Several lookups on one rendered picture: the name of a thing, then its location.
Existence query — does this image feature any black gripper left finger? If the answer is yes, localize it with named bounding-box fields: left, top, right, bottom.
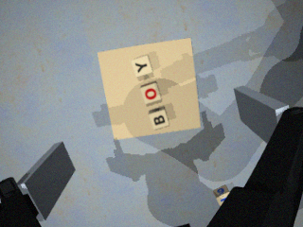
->
left=0, top=141, right=76, bottom=227

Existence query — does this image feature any cream block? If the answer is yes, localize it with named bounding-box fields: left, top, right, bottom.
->
left=131, top=55, right=153, bottom=78
left=213, top=185, right=229, bottom=206
left=149, top=106, right=169, bottom=130
left=140, top=81, right=162, bottom=104

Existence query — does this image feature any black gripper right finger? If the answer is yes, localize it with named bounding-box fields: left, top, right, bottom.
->
left=206, top=85, right=303, bottom=227

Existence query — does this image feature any tan square mat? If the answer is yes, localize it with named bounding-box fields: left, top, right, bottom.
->
left=98, top=38, right=201, bottom=140

